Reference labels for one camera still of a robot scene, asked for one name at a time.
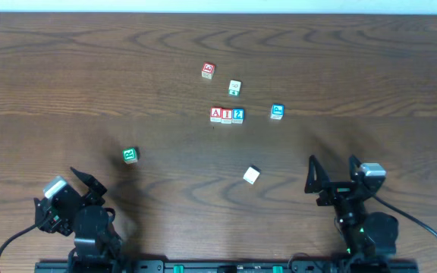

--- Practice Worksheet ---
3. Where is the red letter A block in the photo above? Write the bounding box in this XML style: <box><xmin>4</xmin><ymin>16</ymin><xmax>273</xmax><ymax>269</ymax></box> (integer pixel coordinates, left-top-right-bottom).
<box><xmin>209</xmin><ymin>107</ymin><xmax>222</xmax><ymax>123</ymax></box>

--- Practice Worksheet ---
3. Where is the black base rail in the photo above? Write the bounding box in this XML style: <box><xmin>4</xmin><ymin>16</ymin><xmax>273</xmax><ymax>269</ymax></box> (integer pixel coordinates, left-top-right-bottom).
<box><xmin>33</xmin><ymin>258</ymin><xmax>419</xmax><ymax>273</ymax></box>

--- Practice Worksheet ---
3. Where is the red number 3 block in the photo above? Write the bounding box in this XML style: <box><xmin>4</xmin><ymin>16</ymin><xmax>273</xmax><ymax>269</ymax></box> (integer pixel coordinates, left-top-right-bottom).
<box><xmin>201</xmin><ymin>62</ymin><xmax>215</xmax><ymax>80</ymax></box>

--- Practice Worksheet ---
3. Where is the green letter R block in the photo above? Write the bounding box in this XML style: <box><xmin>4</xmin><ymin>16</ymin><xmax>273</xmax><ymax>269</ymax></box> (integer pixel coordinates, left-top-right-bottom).
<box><xmin>122</xmin><ymin>147</ymin><xmax>139</xmax><ymax>165</ymax></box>

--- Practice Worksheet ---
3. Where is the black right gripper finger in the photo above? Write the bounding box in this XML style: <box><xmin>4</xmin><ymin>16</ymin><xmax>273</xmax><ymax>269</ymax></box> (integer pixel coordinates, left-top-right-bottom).
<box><xmin>304</xmin><ymin>155</ymin><xmax>330</xmax><ymax>193</ymax></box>
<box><xmin>348</xmin><ymin>155</ymin><xmax>362</xmax><ymax>182</ymax></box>

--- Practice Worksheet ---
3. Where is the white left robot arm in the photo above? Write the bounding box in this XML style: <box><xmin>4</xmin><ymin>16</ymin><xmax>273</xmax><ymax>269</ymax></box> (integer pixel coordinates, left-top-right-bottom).
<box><xmin>34</xmin><ymin>168</ymin><xmax>125</xmax><ymax>272</ymax></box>

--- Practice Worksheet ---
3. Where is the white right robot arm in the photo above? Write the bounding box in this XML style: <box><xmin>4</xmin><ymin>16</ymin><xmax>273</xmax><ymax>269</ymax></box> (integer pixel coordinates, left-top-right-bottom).
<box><xmin>304</xmin><ymin>155</ymin><xmax>399</xmax><ymax>272</ymax></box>

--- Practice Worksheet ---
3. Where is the red letter I block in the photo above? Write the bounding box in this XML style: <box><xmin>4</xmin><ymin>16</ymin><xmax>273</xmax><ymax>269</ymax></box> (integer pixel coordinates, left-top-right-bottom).
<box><xmin>221</xmin><ymin>108</ymin><xmax>233</xmax><ymax>124</ymax></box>

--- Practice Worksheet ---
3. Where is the blue letter P block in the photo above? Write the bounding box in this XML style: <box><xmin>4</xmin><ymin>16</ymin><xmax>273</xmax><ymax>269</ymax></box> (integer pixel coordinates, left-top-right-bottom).
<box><xmin>270</xmin><ymin>104</ymin><xmax>285</xmax><ymax>120</ymax></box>

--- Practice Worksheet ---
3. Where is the green number 4 block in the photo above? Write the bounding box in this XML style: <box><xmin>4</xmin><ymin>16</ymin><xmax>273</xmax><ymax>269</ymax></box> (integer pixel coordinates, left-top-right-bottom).
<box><xmin>228</xmin><ymin>80</ymin><xmax>241</xmax><ymax>96</ymax></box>

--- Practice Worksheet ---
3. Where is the blue number 2 block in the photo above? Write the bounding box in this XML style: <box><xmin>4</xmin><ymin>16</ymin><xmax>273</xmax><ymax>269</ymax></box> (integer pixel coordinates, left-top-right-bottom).
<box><xmin>232</xmin><ymin>108</ymin><xmax>245</xmax><ymax>124</ymax></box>

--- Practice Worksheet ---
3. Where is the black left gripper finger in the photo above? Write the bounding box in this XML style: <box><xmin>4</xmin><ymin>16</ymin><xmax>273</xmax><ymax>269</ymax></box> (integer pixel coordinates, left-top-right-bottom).
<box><xmin>33</xmin><ymin>197</ymin><xmax>46</xmax><ymax>230</ymax></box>
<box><xmin>70</xmin><ymin>167</ymin><xmax>107</xmax><ymax>196</ymax></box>

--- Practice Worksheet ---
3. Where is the plain wooden ball block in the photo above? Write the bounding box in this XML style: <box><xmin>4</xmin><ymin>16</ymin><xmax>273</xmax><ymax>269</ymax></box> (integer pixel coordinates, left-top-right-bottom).
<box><xmin>243</xmin><ymin>165</ymin><xmax>260</xmax><ymax>184</ymax></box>

